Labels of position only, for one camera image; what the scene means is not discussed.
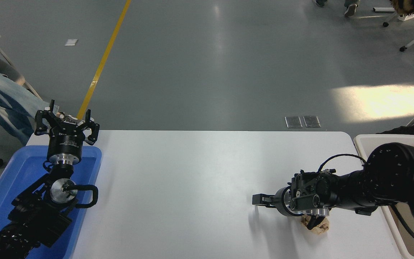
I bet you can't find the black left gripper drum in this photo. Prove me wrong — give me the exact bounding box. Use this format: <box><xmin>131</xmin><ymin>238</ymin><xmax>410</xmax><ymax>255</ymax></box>
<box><xmin>47</xmin><ymin>120</ymin><xmax>86</xmax><ymax>159</ymax></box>

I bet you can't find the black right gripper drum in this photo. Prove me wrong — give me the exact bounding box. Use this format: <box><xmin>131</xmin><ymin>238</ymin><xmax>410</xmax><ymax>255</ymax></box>
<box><xmin>275</xmin><ymin>186</ymin><xmax>303</xmax><ymax>217</ymax></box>

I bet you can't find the seated person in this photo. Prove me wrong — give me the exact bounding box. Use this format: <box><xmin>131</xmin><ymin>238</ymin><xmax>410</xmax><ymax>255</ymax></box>
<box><xmin>0</xmin><ymin>0</ymin><xmax>80</xmax><ymax>146</ymax></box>

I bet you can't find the blue plastic tray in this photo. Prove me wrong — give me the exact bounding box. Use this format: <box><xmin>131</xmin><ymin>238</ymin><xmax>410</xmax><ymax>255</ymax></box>
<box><xmin>0</xmin><ymin>145</ymin><xmax>102</xmax><ymax>259</ymax></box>

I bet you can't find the grey folding chair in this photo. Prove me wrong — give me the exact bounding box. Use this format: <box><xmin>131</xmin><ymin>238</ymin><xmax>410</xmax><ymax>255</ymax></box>
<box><xmin>0</xmin><ymin>32</ymin><xmax>44</xmax><ymax>101</ymax></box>

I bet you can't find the metal floor socket cover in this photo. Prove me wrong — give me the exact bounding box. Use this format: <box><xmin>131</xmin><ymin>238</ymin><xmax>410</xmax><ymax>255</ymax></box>
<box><xmin>303</xmin><ymin>115</ymin><xmax>321</xmax><ymax>128</ymax></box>
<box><xmin>285</xmin><ymin>116</ymin><xmax>303</xmax><ymax>128</ymax></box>

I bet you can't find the large pale bin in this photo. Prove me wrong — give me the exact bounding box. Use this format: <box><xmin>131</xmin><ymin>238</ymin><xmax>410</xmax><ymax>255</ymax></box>
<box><xmin>353</xmin><ymin>134</ymin><xmax>414</xmax><ymax>259</ymax></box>

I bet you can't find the walking person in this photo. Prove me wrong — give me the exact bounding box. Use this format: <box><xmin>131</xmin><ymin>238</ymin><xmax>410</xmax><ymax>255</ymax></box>
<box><xmin>313</xmin><ymin>0</ymin><xmax>360</xmax><ymax>17</ymax></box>

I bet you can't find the brown furry object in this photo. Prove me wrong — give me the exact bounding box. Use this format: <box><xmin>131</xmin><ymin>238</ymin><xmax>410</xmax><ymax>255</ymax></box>
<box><xmin>390</xmin><ymin>0</ymin><xmax>414</xmax><ymax>17</ymax></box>

